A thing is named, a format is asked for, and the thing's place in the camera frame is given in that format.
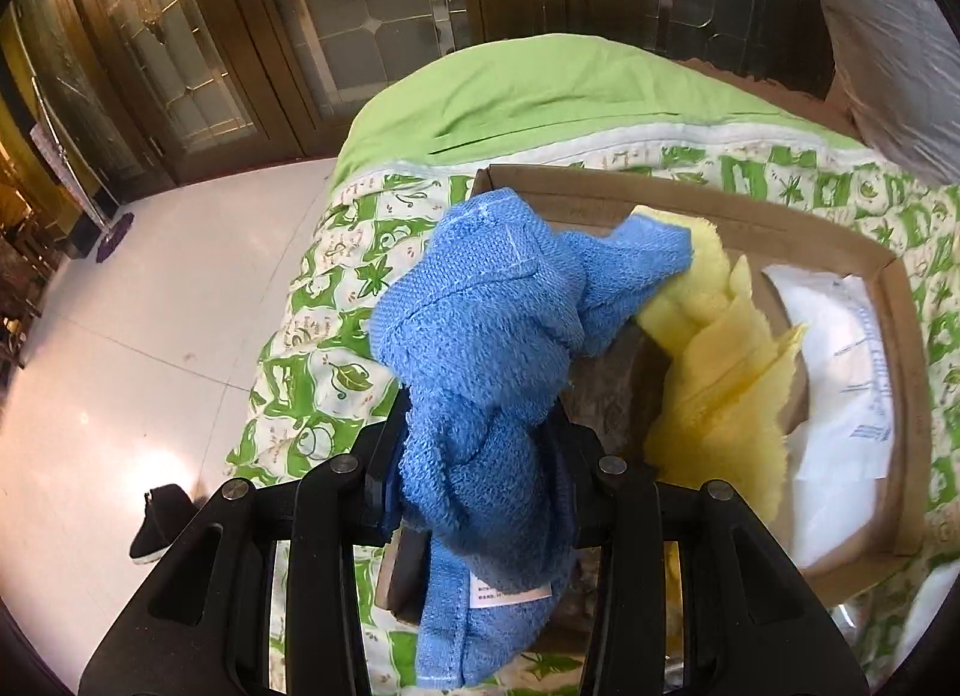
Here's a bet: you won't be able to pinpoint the green and white patterned blanket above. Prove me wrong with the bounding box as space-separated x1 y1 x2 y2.
225 32 960 696

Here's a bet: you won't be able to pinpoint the wooden glass-panel doors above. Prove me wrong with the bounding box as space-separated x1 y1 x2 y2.
0 0 833 254

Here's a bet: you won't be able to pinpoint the black shoe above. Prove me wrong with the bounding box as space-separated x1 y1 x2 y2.
129 484 197 566

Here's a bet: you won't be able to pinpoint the yellow microfibre cloth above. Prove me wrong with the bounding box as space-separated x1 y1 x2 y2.
643 253 811 528

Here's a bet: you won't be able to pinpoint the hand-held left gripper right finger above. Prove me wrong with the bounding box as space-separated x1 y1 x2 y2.
540 411 871 696

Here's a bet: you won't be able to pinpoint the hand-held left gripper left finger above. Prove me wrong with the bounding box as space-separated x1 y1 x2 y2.
79 388 421 696

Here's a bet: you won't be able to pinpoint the grey pillow in plastic wrap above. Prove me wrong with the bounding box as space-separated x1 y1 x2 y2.
795 0 960 187

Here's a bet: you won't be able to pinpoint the blue terry towel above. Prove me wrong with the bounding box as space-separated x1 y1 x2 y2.
370 187 695 693

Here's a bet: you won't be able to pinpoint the purple floor mop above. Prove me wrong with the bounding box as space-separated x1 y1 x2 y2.
30 92 137 266

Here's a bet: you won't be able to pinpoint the white bag with red label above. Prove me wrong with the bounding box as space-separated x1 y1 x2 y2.
761 265 897 569

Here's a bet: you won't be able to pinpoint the yellow fluffy towel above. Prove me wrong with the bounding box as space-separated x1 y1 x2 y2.
626 205 732 326

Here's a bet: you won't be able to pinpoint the shallow cardboard box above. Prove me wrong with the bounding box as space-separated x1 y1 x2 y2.
375 166 935 659

